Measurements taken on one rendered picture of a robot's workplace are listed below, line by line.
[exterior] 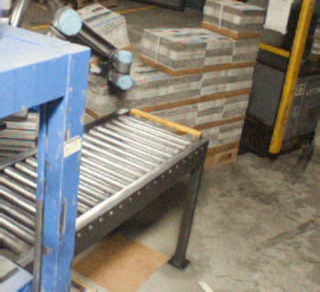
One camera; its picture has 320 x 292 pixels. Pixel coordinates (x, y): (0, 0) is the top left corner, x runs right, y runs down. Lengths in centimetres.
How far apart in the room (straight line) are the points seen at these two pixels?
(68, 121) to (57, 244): 34
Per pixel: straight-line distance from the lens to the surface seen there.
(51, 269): 138
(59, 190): 122
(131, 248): 304
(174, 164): 230
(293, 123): 448
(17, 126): 266
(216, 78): 371
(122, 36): 296
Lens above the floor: 185
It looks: 20 degrees down
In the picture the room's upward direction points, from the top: 6 degrees clockwise
